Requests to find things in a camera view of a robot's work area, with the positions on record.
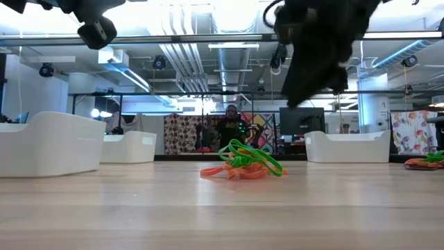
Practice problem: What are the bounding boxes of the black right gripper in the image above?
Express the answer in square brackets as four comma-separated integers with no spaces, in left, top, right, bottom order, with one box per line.
[275,0,382,109]

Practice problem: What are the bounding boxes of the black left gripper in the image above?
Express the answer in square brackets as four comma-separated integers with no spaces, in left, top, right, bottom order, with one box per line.
[57,0,126,50]

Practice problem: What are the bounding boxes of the orange rubber band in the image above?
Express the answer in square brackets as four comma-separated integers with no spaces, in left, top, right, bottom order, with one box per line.
[200,165,240,178]
[221,149,289,181]
[404,158,444,169]

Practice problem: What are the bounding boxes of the green rubber band bunch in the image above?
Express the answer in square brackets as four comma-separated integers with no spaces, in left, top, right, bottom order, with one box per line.
[228,154,259,168]

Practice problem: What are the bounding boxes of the white ceiling air unit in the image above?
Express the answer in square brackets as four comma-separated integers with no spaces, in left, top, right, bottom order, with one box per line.
[97,46,130,65]

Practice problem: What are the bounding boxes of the black computer monitor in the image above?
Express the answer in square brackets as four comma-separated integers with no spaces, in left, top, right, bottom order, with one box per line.
[279,106,326,136]

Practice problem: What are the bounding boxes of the white round column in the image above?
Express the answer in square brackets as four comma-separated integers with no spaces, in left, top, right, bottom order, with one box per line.
[357,72,391,135]

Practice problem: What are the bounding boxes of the long black background beam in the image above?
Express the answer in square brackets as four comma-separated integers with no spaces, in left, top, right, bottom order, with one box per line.
[256,90,444,97]

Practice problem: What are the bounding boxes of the black ceiling-hung reel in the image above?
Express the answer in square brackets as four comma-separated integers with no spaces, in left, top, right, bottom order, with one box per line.
[401,54,419,69]
[152,54,167,72]
[38,62,56,78]

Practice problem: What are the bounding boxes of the colourful geometric hanging cloth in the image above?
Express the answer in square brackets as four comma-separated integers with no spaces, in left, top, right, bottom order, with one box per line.
[241,111,278,153]

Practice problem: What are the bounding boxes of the white plastic basket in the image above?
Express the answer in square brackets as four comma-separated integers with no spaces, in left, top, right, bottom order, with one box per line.
[304,130,391,164]
[0,110,107,178]
[99,131,157,165]

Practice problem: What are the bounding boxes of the white ceiling pipe bundle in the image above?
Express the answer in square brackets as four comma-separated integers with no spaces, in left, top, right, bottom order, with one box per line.
[158,3,211,93]

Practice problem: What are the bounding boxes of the white ceiling light bar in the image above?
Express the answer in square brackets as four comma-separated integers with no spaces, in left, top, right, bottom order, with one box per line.
[207,42,260,50]

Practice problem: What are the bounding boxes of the grey hanging cloth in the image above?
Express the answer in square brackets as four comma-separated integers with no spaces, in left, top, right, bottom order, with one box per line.
[103,112,144,133]

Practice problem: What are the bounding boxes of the person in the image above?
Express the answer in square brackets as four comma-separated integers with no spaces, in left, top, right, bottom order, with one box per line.
[215,103,250,149]

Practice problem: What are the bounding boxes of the floral hanging cloth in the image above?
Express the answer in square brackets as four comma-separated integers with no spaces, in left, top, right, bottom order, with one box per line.
[390,110,438,156]

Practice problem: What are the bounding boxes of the laptop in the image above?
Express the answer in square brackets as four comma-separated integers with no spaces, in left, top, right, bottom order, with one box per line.
[13,110,30,124]

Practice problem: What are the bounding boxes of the brown patterned hanging cloth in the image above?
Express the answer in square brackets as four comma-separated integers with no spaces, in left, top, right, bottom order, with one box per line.
[164,113,223,156]

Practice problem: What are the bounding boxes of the black overhead frame bar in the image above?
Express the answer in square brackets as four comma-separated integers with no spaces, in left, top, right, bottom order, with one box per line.
[0,31,444,47]

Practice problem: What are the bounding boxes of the black background workstation frame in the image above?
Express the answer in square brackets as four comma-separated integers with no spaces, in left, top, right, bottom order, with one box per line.
[68,90,256,156]

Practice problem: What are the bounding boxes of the ribbed ceiling duct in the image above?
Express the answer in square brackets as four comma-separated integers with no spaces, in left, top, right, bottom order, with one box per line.
[373,39,438,70]

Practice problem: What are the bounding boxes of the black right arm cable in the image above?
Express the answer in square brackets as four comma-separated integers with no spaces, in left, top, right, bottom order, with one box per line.
[262,0,282,29]

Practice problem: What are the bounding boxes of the silver ventilation duct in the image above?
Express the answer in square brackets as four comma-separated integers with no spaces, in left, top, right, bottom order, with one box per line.
[212,0,258,105]

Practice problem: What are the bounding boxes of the black table edge rail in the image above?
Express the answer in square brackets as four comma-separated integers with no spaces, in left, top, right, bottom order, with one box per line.
[154,153,444,167]

